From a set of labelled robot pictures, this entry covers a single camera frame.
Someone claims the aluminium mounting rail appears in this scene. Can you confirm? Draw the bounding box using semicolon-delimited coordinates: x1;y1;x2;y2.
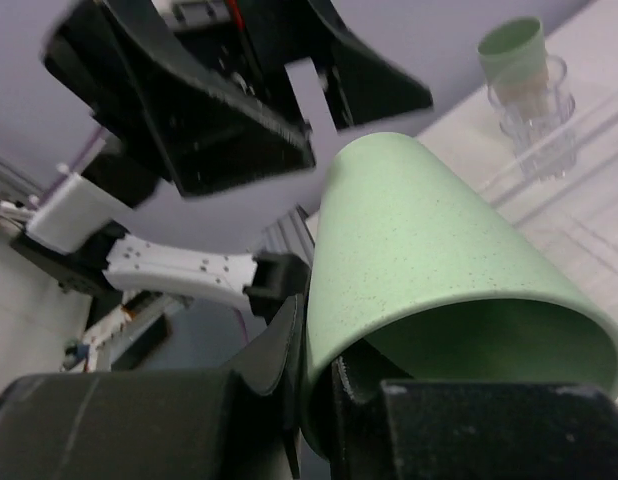
256;205;315;265

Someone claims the clear glass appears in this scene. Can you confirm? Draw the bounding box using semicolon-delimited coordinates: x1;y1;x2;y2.
488;54;577;181

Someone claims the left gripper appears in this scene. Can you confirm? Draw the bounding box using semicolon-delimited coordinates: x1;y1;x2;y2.
44;1;433;196

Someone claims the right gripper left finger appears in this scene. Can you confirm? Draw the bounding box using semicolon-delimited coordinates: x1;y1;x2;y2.
0;295;305;479

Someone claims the light green cup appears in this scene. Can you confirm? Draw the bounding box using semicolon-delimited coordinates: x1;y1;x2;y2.
477;16;547;85

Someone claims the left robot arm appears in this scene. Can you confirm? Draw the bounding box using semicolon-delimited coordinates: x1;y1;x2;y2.
11;1;433;319

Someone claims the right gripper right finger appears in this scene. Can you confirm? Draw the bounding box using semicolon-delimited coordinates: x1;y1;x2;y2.
328;360;618;479

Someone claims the beige cup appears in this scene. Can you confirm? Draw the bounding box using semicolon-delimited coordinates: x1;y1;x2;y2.
492;67;549;107

